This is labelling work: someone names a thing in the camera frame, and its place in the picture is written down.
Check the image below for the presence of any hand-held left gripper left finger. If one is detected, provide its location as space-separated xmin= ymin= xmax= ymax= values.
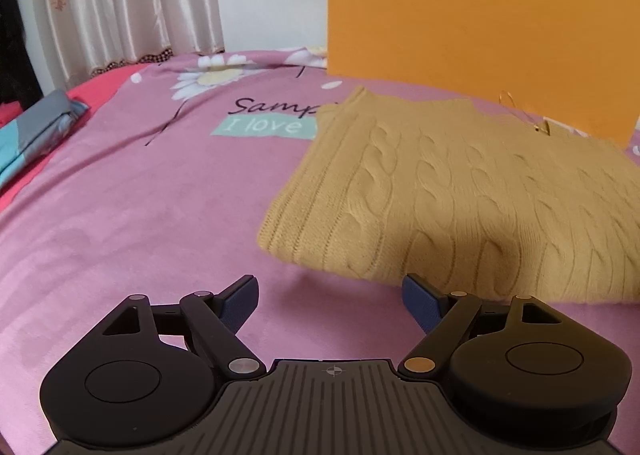
xmin=102 ymin=275 xmax=267 ymax=379

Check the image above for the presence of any grey and blue folded cloth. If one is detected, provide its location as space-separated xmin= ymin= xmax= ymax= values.
xmin=0 ymin=88 xmax=91 ymax=192

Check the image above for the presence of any mustard cable-knit cardigan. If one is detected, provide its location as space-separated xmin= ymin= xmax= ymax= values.
xmin=256 ymin=86 xmax=640 ymax=307

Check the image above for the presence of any pink floral bedsheet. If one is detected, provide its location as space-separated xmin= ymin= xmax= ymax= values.
xmin=0 ymin=46 xmax=640 ymax=443

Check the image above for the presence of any orange board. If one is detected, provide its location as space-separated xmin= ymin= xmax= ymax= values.
xmin=327 ymin=0 xmax=640 ymax=148

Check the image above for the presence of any gold wire hanger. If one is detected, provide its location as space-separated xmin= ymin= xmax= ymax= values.
xmin=497 ymin=90 xmax=555 ymax=137

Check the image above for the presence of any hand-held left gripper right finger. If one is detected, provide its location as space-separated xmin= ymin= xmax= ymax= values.
xmin=397 ymin=272 xmax=563 ymax=377

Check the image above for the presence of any red sheet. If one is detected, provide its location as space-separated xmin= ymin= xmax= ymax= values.
xmin=0 ymin=62 xmax=153 ymax=210

